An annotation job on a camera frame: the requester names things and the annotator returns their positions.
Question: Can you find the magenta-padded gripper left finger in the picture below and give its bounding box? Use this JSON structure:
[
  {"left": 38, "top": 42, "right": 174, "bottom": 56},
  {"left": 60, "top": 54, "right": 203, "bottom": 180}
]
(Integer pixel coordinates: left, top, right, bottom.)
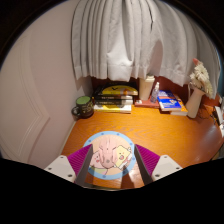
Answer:
[{"left": 43, "top": 143, "right": 94, "bottom": 187}]

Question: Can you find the blue book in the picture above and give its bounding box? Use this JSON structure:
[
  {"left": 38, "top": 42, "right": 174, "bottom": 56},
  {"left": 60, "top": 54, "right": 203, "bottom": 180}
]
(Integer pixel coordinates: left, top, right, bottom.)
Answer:
[{"left": 157, "top": 89, "right": 183, "bottom": 112}]

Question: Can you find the yellow and black book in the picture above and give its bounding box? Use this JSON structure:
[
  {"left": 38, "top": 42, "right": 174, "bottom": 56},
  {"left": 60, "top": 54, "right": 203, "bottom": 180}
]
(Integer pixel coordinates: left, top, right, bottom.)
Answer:
[{"left": 94, "top": 82, "right": 139, "bottom": 98}]

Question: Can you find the round cartoon-print mouse pad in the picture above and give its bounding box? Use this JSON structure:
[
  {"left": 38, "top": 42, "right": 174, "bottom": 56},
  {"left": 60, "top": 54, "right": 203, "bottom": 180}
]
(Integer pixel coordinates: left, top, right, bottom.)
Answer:
[{"left": 83, "top": 130, "right": 137, "bottom": 181}]

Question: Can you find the white laptop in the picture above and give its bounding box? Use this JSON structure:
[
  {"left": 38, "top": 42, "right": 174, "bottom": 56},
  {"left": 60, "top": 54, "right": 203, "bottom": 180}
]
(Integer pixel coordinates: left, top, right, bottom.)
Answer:
[{"left": 214, "top": 104, "right": 224, "bottom": 134}]

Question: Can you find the dark green mug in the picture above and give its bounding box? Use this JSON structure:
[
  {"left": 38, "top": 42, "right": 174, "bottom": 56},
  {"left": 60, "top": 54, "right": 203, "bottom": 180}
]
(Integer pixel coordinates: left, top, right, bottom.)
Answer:
[{"left": 71, "top": 95, "right": 95, "bottom": 120}]

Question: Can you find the white pleated curtain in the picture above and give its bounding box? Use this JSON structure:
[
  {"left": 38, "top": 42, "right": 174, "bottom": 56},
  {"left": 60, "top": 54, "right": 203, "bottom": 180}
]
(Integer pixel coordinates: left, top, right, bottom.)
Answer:
[{"left": 70, "top": 0, "right": 221, "bottom": 88}]

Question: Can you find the white pitcher vase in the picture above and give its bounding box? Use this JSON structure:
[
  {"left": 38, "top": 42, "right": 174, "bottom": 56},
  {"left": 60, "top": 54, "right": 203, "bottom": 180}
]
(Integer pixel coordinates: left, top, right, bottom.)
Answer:
[{"left": 185, "top": 83, "right": 206, "bottom": 119}]

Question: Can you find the white computer mouse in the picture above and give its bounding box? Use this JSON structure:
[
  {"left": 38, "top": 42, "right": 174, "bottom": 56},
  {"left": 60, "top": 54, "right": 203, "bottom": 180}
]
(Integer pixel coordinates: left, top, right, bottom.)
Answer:
[{"left": 97, "top": 135, "right": 118, "bottom": 170}]

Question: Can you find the white and yellow book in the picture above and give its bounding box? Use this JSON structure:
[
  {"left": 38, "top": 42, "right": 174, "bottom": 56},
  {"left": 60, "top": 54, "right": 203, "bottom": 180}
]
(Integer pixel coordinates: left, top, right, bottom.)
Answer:
[{"left": 93, "top": 103, "right": 133, "bottom": 114}]

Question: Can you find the white flower bouquet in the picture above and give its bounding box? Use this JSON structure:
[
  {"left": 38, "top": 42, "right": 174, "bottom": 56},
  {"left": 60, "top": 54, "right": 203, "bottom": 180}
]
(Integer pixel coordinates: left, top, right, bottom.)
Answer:
[{"left": 189, "top": 58, "right": 214, "bottom": 99}]

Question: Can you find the black cable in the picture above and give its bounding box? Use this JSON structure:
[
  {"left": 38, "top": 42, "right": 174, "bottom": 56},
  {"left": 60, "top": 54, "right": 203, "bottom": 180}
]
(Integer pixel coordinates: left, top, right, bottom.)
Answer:
[{"left": 199, "top": 106, "right": 218, "bottom": 124}]

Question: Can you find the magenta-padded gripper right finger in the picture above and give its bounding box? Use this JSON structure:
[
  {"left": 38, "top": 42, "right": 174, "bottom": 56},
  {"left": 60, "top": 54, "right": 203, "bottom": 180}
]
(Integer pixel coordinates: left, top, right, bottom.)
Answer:
[{"left": 134, "top": 143, "right": 185, "bottom": 185}]

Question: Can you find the cream lidded tumbler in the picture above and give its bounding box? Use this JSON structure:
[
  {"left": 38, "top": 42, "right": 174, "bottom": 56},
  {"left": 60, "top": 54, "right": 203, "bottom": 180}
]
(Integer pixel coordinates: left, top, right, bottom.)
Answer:
[{"left": 138, "top": 73, "right": 156, "bottom": 101}]

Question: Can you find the clear spray bottle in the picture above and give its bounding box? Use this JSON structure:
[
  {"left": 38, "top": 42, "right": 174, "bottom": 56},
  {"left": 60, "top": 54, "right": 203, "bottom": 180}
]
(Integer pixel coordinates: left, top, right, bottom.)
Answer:
[{"left": 150, "top": 81, "right": 161, "bottom": 104}]

